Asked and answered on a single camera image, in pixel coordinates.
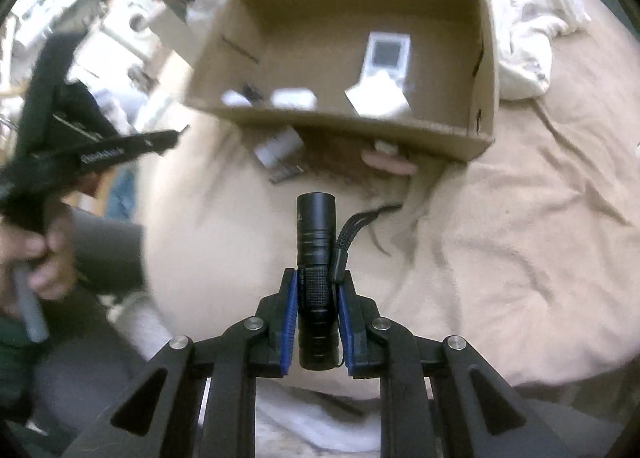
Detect pink hair brush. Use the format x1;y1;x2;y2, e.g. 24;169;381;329
360;139;419;177

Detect cardboard box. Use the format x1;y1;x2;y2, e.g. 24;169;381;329
182;0;497;162

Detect white charger plug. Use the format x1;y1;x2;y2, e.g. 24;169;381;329
344;75;409;117

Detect black flashlight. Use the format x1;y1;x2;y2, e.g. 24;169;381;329
295;192;404;372

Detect person's grey pants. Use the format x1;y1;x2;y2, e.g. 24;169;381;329
30;210;166;444

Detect person's left hand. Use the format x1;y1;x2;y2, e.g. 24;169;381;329
0;205;77;300

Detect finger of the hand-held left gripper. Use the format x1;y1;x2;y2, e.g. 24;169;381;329
144;127;182;157

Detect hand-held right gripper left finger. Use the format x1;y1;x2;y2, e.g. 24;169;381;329
62;268;301;458

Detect white printed duvet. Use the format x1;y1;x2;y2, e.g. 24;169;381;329
165;0;594;100

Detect beige bedside cabinet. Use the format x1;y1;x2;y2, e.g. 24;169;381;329
151;5;202;70

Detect white remote control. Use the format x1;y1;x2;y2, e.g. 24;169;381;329
362;31;412;89

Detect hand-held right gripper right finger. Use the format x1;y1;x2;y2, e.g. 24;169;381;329
338;274;571;458

